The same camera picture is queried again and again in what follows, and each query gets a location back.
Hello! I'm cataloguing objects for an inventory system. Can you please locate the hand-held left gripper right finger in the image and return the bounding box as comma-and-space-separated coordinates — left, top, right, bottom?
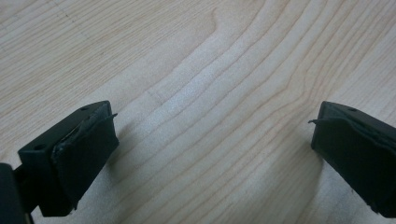
308, 101, 396, 218

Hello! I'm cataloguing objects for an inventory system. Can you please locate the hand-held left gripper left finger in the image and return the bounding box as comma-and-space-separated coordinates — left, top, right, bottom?
17, 100, 120, 217

